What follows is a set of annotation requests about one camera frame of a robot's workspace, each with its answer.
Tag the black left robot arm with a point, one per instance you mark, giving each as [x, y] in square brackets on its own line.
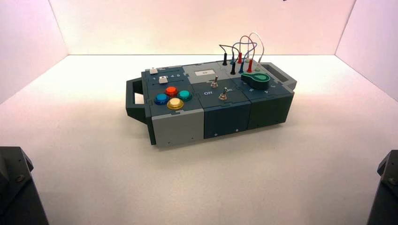
[15, 192]

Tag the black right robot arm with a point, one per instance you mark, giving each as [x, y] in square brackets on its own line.
[385, 198]

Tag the teal round push button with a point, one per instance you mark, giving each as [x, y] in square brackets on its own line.
[184, 95]

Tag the yellow round push button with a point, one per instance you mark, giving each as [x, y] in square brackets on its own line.
[175, 103]

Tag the grey and teal task box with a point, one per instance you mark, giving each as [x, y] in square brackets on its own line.
[227, 115]

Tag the orange round push button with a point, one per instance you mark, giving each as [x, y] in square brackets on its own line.
[171, 91]

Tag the blue round push button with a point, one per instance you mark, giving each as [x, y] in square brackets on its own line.
[161, 98]

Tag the small white display panel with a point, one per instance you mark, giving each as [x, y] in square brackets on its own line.
[204, 73]

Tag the white slider knob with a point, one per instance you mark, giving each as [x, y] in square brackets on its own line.
[153, 71]
[163, 80]

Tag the green rotary knob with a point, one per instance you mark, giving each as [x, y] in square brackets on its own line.
[255, 79]

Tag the metal toggle switch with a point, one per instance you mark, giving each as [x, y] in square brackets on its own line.
[222, 94]
[214, 83]

